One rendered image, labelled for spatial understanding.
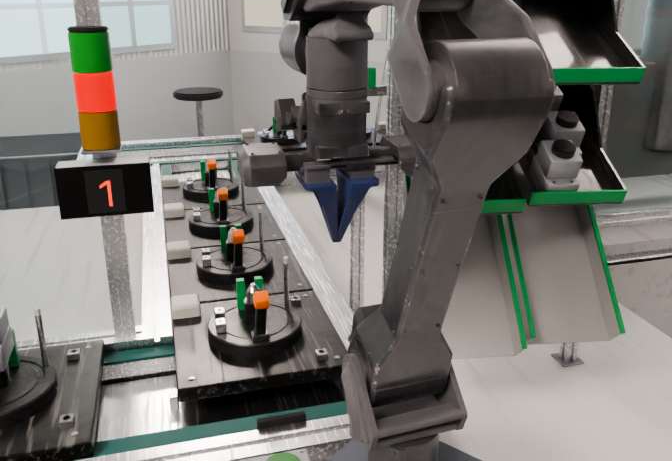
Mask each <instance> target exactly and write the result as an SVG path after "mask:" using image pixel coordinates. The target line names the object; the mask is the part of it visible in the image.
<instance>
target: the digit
mask: <svg viewBox="0 0 672 461"><path fill-rule="evenodd" d="M84 178H85V185H86V193H87V201H88V208H89V214H96V213H108V212H120V211H127V210H126V201H125V192H124V183H123V174H122V168H120V169H105V170H91V171H84Z"/></svg>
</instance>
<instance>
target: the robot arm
mask: <svg viewBox="0 0 672 461"><path fill-rule="evenodd" d="M280 4H281V8H282V12H283V18H284V20H287V21H291V22H290V23H289V24H288V25H287V26H286V27H285V28H284V30H283V32H282V33H281V37H280V40H279V52H280V55H281V57H282V59H283V61H284V62H285V63H286V65H288V66H289V67H290V68H292V69H294V70H296V71H298V72H300V73H302V74H304V75H306V92H304V93H303V94H302V96H301V101H302V102H301V106H296V104H295V100H294V99H293V98H288V99H276V100H275V101H274V118H275V127H276V130H277V131H287V130H293V136H294V139H297V140H298V141H299V142H300V143H305V140H306V146H307V151H294V152H284V151H283V150H282V149H281V147H280V146H279V145H278V144H277V142H272V143H257V144H248V143H246V144H242V146H241V147H240V148H239V149H238V151H237V153H236V156H237V170H238V173H239V175H240V177H241V180H242V182H243V184H244V186H246V187H251V188H252V187H266V186H279V185H280V184H281V183H282V182H283V181H284V180H285V179H286V178H287V172H292V171H295V175H296V178H297V179H298V181H299V182H300V183H301V185H302V186H303V187H304V189H305V190H306V191H313V193H314V195H315V197H316V199H317V201H318V203H319V206H320V208H321V212H322V215H323V218H324V220H325V223H326V226H327V229H328V232H329V235H330V238H331V240H332V242H333V243H335V242H341V241H342V238H343V236H344V234H345V232H346V230H347V228H348V226H349V224H350V222H351V220H352V217H353V215H354V213H355V211H356V210H357V208H358V206H359V205H360V203H361V201H362V200H363V198H364V197H365V195H366V194H367V192H368V190H369V189H370V188H371V187H375V186H378V185H379V179H378V178H377V177H375V176H374V172H375V170H376V166H378V165H393V164H398V168H399V169H400V170H401V171H402V172H403V173H404V174H405V175H407V176H412V181H411V185H410V189H409V193H408V197H407V201H406V205H405V209H404V213H403V218H402V222H401V226H400V230H399V234H398V238H397V242H396V246H395V250H394V254H393V259H392V263H391V267H390V271H389V275H388V279H387V283H386V287H385V291H384V295H383V300H382V303H381V304H375V305H369V306H363V307H359V308H358V309H357V310H356V312H355V313H354V315H353V323H352V330H351V333H350V335H349V336H348V341H349V342H350V344H349V347H348V352H347V354H346V355H345V356H344V360H343V365H342V374H341V378H342V383H343V388H344V393H345V399H346V408H347V413H348V415H349V423H350V427H349V434H350V436H351V438H352V439H354V440H357V441H360V442H363V443H364V444H365V446H366V448H367V449H368V458H367V461H438V448H439V433H443V432H447V431H451V430H455V429H456V430H460V429H463V427H464V424H465V422H466V419H467V417H468V413H467V409H466V406H465V403H464V400H463V397H462V394H461V391H460V388H459V384H458V381H457V378H456V375H455V372H454V369H453V366H452V363H451V361H452V356H453V354H452V351H451V349H450V348H449V346H448V344H447V342H446V340H445V338H444V336H443V334H442V333H441V329H442V325H443V322H444V319H445V316H446V313H447V310H448V307H449V304H450V301H451V298H452V295H453V292H454V289H455V286H456V284H457V281H458V278H459V275H460V272H461V269H462V266H463V263H464V260H465V257H466V254H467V251H468V248H469V245H470V242H471V239H472V236H473V233H474V231H475V228H476V225H477V222H478V219H479V216H480V213H481V210H482V207H483V204H484V201H485V198H486V195H487V192H488V189H489V187H490V185H491V184H492V183H493V182H494V181H495V180H496V179H497V178H498V177H500V176H501V175H502V174H503V173H504V172H505V171H506V170H508V169H509V168H510V167H511V166H512V165H513V164H514V163H516V162H517V161H518V160H519V159H520V158H521V157H523V156H524V155H525V154H526V153H527V152H528V150H529V149H530V147H531V145H532V143H533V141H534V139H535V138H536V136H537V134H538V132H539V130H540V128H541V127H542V125H543V123H544V121H545V119H546V118H547V116H548V113H549V111H550V109H551V106H552V103H553V99H554V92H555V76H554V72H553V69H552V66H551V63H550V61H549V59H548V57H547V55H546V52H545V50H544V48H543V46H542V43H541V41H540V39H539V37H538V35H537V32H536V30H535V28H534V26H533V23H532V21H531V19H530V17H529V16H528V15H527V14H526V13H525V12H524V11H523V10H522V9H521V8H520V7H519V6H518V5H517V4H516V3H514V2H513V1H512V0H281V2H280ZM381 5H385V6H394V8H395V11H396V13H397V16H398V24H397V27H396V30H395V33H394V36H393V39H392V42H391V45H390V48H389V52H388V55H387V61H388V64H389V67H390V70H391V73H392V76H393V79H394V82H395V85H396V88H397V91H398V94H399V97H400V100H401V103H402V109H401V117H400V121H401V124H402V127H403V129H404V131H405V133H406V135H394V136H382V138H381V141H380V143H379V146H375V147H369V145H368V144H366V116H367V113H370V102H369V101H368V100H367V70H368V40H372V39H373V38H374V33H373V31H372V29H371V27H370V26H369V25H368V24H367V23H366V22H365V21H364V19H366V17H367V16H368V14H369V12H370V11H371V9H374V8H377V7H380V6H381ZM416 12H457V15H458V17H459V19H460V20H461V22H462V23H463V24H464V25H465V26H466V27H467V28H468V29H469V30H470V31H472V32H473V33H474V34H475V35H476V36H477V37H478V38H479V39H448V40H429V41H427V42H426V43H425V44H424V45H423V43H422V41H421V38H420V35H419V32H418V30H417V27H416V24H415V21H414V18H415V15H416ZM317 159H330V160H320V161H317ZM335 168H336V176H337V185H336V184H335V183H334V181H333V180H332V179H331V178H330V169H335Z"/></svg>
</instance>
